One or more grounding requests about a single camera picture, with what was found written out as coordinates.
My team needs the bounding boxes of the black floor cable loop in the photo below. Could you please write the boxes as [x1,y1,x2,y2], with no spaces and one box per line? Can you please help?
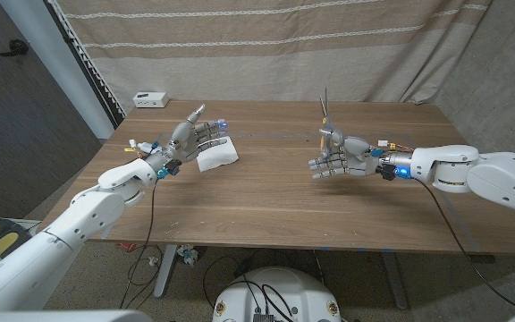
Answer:
[126,243,163,287]

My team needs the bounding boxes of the thin left wrist cable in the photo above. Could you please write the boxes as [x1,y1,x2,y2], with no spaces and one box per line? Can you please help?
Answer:
[118,178,159,309]

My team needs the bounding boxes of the white robot chest panel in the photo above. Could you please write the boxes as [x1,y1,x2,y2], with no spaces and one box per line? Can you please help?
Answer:
[0,309,154,322]

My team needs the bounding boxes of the white paper tissue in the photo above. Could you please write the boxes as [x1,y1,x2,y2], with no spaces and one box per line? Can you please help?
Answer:
[196,136,241,173]

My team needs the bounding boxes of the crumpled blue white scrap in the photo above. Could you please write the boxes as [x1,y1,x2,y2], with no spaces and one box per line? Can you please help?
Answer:
[176,244,199,266]

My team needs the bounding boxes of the white power strip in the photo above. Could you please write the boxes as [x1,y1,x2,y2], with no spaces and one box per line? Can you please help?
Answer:
[132,91,170,109]

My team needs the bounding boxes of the black strip with zigzag trim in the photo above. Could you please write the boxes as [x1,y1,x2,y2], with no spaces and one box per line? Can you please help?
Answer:
[42,0,127,130]

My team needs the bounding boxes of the black door handle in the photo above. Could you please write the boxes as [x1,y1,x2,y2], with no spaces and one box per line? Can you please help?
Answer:
[0,38,30,58]

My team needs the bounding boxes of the dark grey door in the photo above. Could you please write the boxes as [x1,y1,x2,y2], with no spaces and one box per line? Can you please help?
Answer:
[0,0,103,221]

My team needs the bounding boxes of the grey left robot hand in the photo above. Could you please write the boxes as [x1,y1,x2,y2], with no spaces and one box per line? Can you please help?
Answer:
[145,103,230,174]

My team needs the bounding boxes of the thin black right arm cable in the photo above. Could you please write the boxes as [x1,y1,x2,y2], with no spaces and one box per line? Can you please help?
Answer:
[411,176,515,312]

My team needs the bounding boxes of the black torso cable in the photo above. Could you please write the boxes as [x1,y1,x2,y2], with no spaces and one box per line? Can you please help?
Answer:
[243,280,295,322]

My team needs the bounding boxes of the beige striped curtain backdrop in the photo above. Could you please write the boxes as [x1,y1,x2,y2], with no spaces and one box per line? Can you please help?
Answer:
[55,0,494,115]

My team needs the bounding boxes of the grey metal table leg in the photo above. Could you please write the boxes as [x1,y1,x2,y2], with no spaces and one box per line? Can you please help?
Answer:
[153,244,179,300]
[380,251,409,310]

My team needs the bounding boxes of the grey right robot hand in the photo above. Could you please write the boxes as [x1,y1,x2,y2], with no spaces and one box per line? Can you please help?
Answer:
[308,128,414,181]

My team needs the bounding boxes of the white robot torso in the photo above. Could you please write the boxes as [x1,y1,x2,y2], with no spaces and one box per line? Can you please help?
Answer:
[212,267,342,322]

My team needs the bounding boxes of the white toothpaste tube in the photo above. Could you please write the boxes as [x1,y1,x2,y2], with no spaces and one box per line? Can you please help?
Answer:
[137,141,160,156]

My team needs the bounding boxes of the scissors with beige handles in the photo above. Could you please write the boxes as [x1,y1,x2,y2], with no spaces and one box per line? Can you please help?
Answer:
[318,88,346,157]

